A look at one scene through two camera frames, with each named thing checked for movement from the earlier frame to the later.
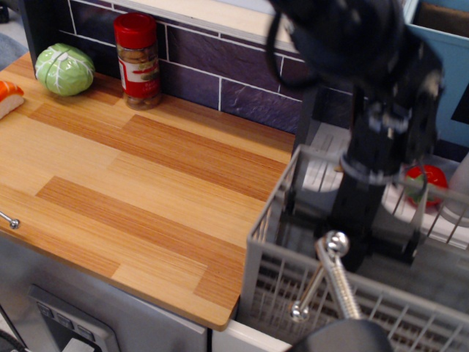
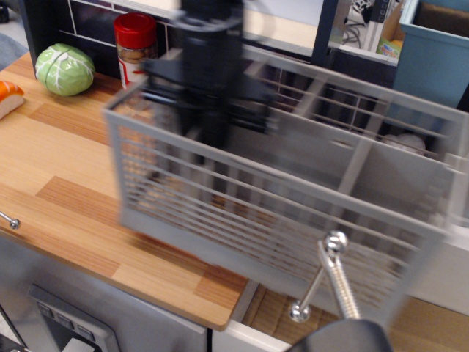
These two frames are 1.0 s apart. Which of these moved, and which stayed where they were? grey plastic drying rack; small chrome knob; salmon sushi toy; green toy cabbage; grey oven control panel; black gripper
Moved: black gripper; grey plastic drying rack
Stayed: salmon sushi toy; grey oven control panel; small chrome knob; green toy cabbage
